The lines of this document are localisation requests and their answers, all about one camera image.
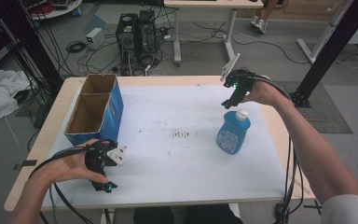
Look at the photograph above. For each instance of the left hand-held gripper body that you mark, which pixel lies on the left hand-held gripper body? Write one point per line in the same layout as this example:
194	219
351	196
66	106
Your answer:
98	157

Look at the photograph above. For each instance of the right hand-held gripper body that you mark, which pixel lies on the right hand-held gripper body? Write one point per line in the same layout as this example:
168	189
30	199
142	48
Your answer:
240	79

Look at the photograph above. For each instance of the blue bottle with white cap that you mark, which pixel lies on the blue bottle with white cap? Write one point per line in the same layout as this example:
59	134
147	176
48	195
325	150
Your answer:
233	133

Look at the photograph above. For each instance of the blue cardboard box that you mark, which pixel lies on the blue cardboard box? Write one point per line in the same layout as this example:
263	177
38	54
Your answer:
113	109

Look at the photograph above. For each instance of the person's right hand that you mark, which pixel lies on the person's right hand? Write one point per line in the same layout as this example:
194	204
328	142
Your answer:
265	93

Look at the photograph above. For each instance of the person's left hand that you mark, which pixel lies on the person's left hand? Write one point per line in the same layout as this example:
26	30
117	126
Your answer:
68	166

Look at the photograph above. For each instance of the black tape strip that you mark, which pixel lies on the black tape strip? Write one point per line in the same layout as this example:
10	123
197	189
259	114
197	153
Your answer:
28	163

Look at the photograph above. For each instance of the white standing desk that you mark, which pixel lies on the white standing desk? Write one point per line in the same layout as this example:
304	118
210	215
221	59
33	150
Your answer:
211	3

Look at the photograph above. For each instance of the grey floor mat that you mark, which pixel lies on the grey floor mat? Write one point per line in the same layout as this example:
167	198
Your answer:
323	112

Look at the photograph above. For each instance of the white power strip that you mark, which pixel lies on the white power strip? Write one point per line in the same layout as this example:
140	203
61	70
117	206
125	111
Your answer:
167	36

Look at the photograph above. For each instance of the white metal stand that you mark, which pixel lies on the white metal stand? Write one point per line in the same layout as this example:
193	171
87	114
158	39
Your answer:
329	29

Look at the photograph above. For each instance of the black computer tower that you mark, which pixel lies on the black computer tower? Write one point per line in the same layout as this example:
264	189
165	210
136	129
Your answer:
126	40
148	34

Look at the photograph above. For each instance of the person's dark trousers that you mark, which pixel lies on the person's dark trousers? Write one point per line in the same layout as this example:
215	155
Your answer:
211	216

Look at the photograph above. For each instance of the small white device box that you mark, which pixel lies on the small white device box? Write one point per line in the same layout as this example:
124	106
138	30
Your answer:
94	38

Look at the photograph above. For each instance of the round white table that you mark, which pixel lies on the round white table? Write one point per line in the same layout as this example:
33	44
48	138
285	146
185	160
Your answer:
62	11

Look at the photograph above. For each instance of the person's white sleeve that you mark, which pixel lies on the person's white sleeve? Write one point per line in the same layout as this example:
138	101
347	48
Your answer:
351	211

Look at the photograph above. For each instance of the black metal frame post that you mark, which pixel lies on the black metal frame post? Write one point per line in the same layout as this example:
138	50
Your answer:
34	40
332	46

